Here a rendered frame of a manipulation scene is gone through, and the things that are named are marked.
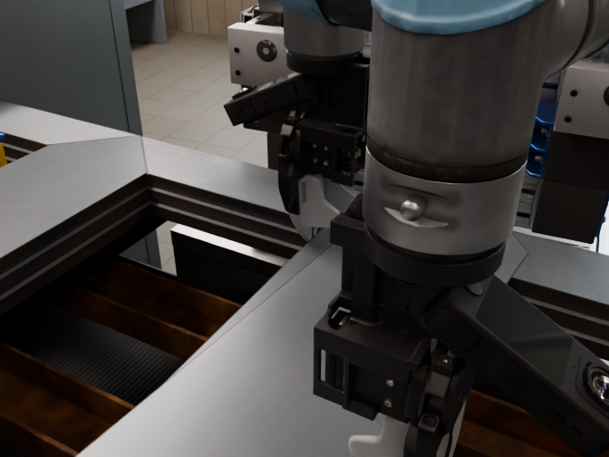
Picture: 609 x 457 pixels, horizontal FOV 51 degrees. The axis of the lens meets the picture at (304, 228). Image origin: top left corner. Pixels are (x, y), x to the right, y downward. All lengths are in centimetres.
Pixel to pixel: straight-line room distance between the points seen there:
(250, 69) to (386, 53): 77
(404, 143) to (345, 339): 12
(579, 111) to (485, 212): 64
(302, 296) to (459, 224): 35
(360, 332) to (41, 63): 106
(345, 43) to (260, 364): 28
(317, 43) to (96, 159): 44
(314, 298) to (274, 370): 10
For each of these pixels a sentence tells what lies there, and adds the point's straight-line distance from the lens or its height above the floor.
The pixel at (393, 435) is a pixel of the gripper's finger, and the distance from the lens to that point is 40.
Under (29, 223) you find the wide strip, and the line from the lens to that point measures 79.
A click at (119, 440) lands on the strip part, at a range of 51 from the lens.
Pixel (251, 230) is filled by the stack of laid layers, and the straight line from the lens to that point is 78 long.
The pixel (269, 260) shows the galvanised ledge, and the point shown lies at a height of 68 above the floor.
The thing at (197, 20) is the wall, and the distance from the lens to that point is 497.
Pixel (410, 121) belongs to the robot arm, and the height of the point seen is 114.
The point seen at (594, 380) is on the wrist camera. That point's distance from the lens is 36.
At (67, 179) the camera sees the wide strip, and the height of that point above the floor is 87.
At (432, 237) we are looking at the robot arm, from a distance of 29.
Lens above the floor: 125
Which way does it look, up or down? 32 degrees down
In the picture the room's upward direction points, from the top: straight up
